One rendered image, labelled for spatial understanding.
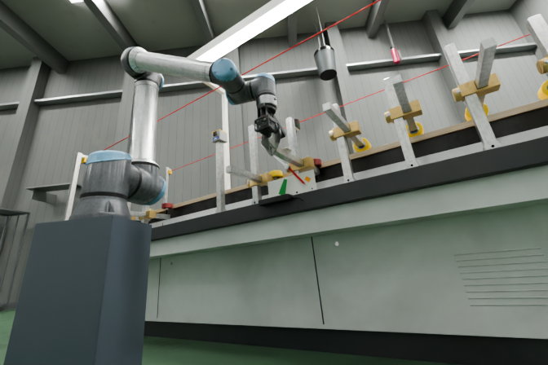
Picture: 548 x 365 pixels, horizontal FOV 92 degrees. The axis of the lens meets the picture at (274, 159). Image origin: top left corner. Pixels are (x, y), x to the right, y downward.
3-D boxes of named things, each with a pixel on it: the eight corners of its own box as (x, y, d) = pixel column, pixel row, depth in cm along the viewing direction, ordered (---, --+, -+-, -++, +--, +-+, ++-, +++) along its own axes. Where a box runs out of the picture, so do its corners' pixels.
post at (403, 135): (422, 180, 98) (389, 75, 115) (412, 182, 99) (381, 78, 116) (422, 182, 100) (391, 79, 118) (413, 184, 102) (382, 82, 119)
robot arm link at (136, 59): (115, 38, 125) (237, 54, 102) (134, 56, 136) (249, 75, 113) (103, 59, 122) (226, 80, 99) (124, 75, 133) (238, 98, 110)
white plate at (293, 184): (315, 190, 119) (313, 169, 122) (268, 200, 131) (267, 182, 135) (316, 190, 119) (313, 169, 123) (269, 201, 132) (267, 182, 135)
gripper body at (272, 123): (254, 133, 106) (253, 107, 110) (266, 140, 112) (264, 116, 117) (269, 126, 102) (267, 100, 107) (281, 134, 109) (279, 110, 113)
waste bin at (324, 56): (337, 81, 646) (332, 59, 669) (341, 66, 597) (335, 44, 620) (316, 83, 647) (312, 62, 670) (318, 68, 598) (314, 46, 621)
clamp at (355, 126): (358, 129, 115) (355, 119, 117) (329, 138, 121) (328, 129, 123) (362, 134, 120) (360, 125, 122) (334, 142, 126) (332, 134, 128)
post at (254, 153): (258, 205, 135) (252, 123, 152) (253, 206, 137) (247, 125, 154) (262, 206, 138) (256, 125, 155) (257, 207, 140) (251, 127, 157)
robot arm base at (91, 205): (109, 217, 85) (113, 187, 89) (52, 223, 85) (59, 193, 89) (140, 224, 103) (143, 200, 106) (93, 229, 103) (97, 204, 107)
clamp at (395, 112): (422, 108, 103) (417, 98, 105) (386, 120, 109) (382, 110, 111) (422, 115, 108) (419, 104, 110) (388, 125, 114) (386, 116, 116)
